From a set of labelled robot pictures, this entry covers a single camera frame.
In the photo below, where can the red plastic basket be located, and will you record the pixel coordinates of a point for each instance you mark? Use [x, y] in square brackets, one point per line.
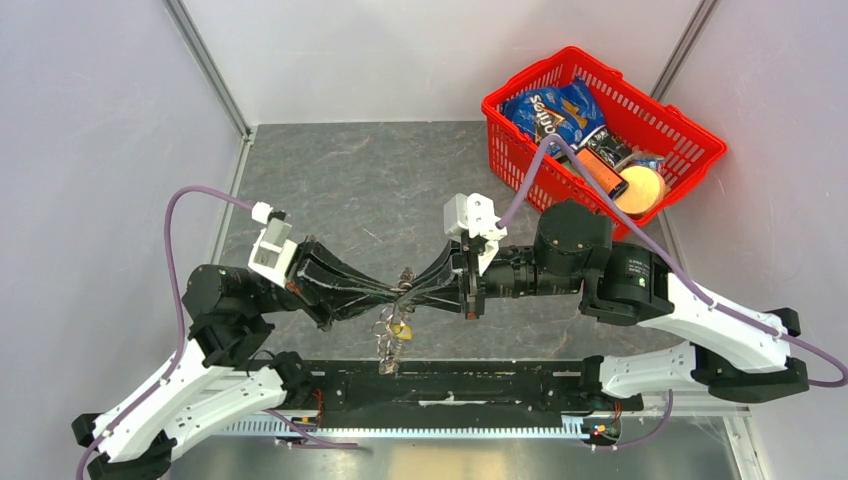
[661, 137]

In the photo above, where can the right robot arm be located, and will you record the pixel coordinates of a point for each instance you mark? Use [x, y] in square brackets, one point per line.
[731, 352]

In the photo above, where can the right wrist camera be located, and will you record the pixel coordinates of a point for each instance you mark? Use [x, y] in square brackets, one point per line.
[474, 215]

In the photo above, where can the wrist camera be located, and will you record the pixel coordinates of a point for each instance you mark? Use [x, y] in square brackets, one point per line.
[273, 252]
[474, 215]

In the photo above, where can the round yellow sponge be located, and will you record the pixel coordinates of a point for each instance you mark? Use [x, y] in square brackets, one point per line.
[647, 188]

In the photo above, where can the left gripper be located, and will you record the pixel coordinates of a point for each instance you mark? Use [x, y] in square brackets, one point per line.
[321, 280]

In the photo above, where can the slotted cable duct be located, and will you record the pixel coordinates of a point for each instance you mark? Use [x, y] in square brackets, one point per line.
[262, 425]

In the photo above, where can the black snack packet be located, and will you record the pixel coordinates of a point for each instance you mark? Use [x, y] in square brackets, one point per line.
[607, 146]

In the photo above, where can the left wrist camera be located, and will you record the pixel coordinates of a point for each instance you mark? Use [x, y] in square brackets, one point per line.
[273, 252]

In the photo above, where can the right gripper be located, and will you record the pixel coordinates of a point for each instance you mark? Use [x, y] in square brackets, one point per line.
[450, 299]

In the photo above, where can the blue Doritos chip bag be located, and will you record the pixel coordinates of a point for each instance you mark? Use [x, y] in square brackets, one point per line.
[570, 111]

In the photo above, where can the orange cylindrical can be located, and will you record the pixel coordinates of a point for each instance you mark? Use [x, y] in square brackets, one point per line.
[610, 181]

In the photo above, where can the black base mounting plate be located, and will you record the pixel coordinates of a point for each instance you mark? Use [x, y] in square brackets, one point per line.
[460, 394]

